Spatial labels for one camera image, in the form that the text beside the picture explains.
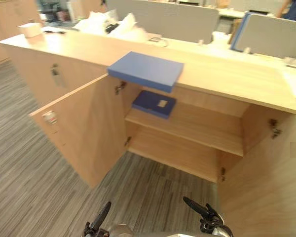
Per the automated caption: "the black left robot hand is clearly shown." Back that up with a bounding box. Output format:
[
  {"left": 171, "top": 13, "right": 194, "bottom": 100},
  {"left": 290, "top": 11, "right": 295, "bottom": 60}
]
[{"left": 83, "top": 201, "right": 112, "bottom": 237}]

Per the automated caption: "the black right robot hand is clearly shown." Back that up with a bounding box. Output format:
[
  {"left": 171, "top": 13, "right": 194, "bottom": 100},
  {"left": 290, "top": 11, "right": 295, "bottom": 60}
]
[{"left": 182, "top": 196, "right": 224, "bottom": 234}]

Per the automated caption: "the plain wood cabinet door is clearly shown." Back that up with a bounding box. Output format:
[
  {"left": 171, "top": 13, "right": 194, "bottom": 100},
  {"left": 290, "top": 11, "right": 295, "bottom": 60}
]
[{"left": 216, "top": 103, "right": 296, "bottom": 237}]

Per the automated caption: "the wood cabinet door with label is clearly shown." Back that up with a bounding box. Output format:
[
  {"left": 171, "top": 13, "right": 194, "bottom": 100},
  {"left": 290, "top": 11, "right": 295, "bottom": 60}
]
[{"left": 28, "top": 73, "right": 129, "bottom": 190}]

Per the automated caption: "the wood cabinet shelf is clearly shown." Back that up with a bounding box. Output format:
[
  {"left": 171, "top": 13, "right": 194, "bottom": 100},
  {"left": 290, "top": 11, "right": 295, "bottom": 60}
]
[{"left": 124, "top": 100, "right": 245, "bottom": 158}]

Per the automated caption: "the white red door label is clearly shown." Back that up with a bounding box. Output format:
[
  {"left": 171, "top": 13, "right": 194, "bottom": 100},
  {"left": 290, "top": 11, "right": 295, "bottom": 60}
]
[{"left": 41, "top": 111, "right": 59, "bottom": 126}]

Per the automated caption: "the dark blue labelled folder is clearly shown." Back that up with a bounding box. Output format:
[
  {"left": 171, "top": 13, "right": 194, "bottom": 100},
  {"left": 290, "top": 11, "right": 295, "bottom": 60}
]
[{"left": 131, "top": 89, "right": 178, "bottom": 120}]

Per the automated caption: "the light wood office cabinet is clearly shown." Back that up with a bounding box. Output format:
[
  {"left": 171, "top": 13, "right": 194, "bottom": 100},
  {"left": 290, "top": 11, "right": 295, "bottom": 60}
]
[{"left": 0, "top": 31, "right": 296, "bottom": 185}]

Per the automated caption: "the light blue folder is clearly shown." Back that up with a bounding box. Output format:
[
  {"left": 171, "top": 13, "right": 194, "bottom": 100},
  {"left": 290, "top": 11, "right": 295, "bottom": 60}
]
[{"left": 107, "top": 51, "right": 185, "bottom": 94}]

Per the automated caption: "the black office chair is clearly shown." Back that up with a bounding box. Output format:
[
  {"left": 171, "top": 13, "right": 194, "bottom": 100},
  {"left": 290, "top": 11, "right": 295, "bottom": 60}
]
[{"left": 42, "top": 3, "right": 61, "bottom": 23}]

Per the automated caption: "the tall wood cabinet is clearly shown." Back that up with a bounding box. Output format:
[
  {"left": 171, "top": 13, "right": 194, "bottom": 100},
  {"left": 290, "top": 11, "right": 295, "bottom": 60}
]
[{"left": 0, "top": 0, "right": 43, "bottom": 69}]

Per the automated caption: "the short grey desk partition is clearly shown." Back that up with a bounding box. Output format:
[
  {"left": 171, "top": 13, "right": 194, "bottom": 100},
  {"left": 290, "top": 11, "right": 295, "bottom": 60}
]
[{"left": 233, "top": 13, "right": 296, "bottom": 61}]

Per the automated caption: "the white plastic bag pile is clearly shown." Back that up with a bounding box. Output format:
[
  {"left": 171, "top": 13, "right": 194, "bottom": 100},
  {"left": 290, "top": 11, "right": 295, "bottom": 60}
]
[{"left": 73, "top": 9, "right": 149, "bottom": 43}]

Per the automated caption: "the long grey desk partition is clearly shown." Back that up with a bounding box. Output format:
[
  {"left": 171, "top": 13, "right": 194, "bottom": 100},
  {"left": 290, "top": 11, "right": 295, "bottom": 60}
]
[{"left": 105, "top": 0, "right": 221, "bottom": 45}]

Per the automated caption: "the small white box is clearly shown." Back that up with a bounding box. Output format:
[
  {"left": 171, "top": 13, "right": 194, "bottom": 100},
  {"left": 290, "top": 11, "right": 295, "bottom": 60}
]
[{"left": 17, "top": 22, "right": 43, "bottom": 39}]

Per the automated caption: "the person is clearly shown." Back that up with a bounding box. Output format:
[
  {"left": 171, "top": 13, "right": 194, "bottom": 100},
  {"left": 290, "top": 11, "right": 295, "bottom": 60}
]
[{"left": 275, "top": 0, "right": 296, "bottom": 23}]

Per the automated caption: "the metal cabinet door handle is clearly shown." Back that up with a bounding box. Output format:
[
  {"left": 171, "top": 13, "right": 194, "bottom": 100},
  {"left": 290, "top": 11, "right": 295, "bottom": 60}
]
[{"left": 50, "top": 63, "right": 65, "bottom": 87}]

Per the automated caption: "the grey looped cable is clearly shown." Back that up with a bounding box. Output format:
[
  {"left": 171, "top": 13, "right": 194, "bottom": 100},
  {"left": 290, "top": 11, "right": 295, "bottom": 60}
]
[{"left": 148, "top": 37, "right": 169, "bottom": 48}]

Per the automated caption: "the thin black cable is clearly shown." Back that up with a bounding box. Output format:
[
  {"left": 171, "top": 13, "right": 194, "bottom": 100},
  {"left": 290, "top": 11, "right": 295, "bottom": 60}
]
[{"left": 42, "top": 30, "right": 66, "bottom": 36}]

